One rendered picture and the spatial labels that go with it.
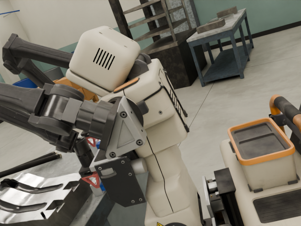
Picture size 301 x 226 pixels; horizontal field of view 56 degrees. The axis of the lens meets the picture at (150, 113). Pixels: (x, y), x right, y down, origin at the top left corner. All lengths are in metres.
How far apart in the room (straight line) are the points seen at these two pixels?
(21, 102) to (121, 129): 0.24
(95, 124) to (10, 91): 0.23
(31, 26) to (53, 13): 1.05
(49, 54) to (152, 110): 0.55
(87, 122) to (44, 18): 9.09
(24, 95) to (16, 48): 0.48
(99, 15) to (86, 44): 7.74
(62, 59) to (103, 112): 0.52
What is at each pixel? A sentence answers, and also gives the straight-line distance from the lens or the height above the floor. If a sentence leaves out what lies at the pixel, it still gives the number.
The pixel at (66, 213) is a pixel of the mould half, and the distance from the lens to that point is 1.11.
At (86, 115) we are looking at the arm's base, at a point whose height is 1.22.
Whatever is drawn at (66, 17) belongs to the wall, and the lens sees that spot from 9.13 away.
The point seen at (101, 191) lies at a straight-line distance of 1.17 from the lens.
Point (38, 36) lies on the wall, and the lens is 10.04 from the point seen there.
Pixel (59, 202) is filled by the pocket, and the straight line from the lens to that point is 1.12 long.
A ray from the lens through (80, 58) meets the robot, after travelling 0.75.
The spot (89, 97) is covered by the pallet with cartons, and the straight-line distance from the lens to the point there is 6.17.
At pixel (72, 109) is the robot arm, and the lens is 0.65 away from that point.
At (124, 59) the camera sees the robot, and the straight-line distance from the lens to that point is 0.72.
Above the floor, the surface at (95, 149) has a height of 0.82.
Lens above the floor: 1.38
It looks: 19 degrees down
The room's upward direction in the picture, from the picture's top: 21 degrees counter-clockwise
